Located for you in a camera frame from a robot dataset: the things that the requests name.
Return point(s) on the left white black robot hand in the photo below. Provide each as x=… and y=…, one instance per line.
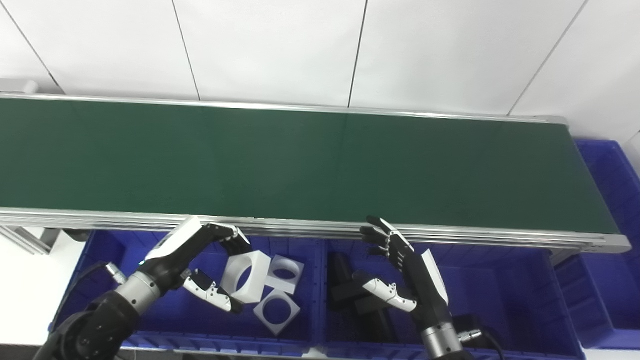
x=172, y=250

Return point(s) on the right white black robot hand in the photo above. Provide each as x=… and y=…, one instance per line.
x=427, y=290

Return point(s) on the white square part with hole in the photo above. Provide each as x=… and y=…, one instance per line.
x=257, y=280
x=296, y=265
x=290, y=315

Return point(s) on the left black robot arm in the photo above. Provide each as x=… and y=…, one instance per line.
x=95, y=330

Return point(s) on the green conveyor belt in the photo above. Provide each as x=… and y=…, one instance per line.
x=300, y=165
x=450, y=235

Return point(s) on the black block part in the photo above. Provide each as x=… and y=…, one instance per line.
x=367, y=310

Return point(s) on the blue bin with black parts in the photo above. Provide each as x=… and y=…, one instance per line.
x=500, y=300

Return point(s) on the dark conveyor motor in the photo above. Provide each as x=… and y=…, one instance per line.
x=77, y=234

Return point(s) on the blue bin with white parts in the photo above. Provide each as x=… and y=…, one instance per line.
x=90, y=300

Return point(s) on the aluminium conveyor leg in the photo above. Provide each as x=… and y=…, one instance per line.
x=562, y=257
x=25, y=240

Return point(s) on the empty blue bin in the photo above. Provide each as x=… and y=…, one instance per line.
x=610, y=280

